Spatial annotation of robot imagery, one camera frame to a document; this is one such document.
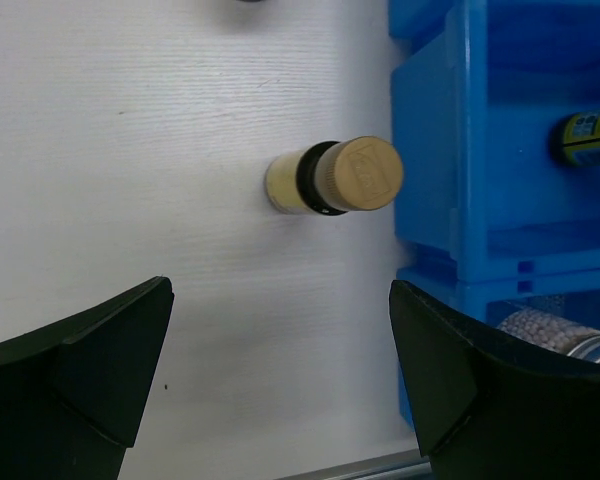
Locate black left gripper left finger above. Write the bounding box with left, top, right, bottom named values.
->
left=0, top=277, right=174, bottom=479

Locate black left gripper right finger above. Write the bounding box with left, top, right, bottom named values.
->
left=389, top=280, right=600, bottom=479

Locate blue label silver-lid jar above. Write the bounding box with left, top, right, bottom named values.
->
left=498, top=307, right=600, bottom=364

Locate tan-cap yellow bottle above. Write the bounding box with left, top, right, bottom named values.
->
left=265, top=136, right=404, bottom=217

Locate yellow label dark-cap bottle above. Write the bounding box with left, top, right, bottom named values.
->
left=548, top=110, right=600, bottom=167

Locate blue plastic divided bin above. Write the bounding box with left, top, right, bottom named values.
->
left=387, top=0, right=600, bottom=431

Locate aluminium front rail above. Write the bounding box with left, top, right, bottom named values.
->
left=282, top=449, right=434, bottom=480

